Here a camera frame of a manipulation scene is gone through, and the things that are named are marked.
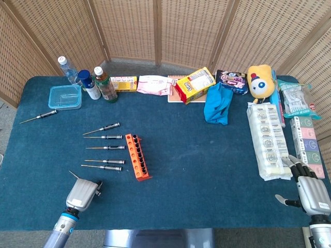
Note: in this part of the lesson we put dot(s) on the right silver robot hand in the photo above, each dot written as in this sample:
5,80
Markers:
314,196

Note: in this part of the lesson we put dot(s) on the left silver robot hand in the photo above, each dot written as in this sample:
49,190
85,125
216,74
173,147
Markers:
81,193

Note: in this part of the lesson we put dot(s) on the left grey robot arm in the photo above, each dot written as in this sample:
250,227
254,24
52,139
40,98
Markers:
60,230

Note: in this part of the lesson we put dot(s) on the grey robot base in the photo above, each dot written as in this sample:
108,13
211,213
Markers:
157,239

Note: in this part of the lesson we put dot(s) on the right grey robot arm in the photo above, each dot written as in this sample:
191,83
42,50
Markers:
320,232

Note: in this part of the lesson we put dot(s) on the orange screwdriver rack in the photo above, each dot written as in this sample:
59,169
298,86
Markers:
132,161

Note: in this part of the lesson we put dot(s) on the pastel multicolour tissue pack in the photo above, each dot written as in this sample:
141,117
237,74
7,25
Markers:
306,134

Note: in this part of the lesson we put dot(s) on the long white plastic package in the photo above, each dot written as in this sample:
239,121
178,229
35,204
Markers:
270,142

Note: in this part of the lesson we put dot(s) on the green and white snack bag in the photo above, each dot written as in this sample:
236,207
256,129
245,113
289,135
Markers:
297,103

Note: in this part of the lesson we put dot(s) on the blue plastic food container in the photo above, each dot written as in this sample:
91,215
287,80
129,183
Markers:
64,98

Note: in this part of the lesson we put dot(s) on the white bottle with blue cap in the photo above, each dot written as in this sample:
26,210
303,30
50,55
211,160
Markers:
90,87

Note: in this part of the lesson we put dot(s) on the green tea bottle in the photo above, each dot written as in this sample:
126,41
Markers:
106,87

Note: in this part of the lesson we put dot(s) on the blue felt table cover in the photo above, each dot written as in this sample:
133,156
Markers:
194,168

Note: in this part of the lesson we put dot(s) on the yellow cardboard box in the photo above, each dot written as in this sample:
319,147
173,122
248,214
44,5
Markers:
124,84

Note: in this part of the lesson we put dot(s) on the clear water bottle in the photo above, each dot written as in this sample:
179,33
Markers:
67,71

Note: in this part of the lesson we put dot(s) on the yellow plush toy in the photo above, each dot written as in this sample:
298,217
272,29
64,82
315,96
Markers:
259,82

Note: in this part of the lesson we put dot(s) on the pink and white packet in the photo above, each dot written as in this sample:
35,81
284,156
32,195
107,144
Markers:
153,85

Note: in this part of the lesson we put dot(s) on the blue cloth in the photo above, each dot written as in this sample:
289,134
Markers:
217,106

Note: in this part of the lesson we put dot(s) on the dark purple snack packet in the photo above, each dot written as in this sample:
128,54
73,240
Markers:
232,81

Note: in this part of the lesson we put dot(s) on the yellow Lupo snack pack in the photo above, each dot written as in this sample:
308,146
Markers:
194,85

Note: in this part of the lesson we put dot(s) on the wicker folding screen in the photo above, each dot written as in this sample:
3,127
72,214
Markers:
129,25

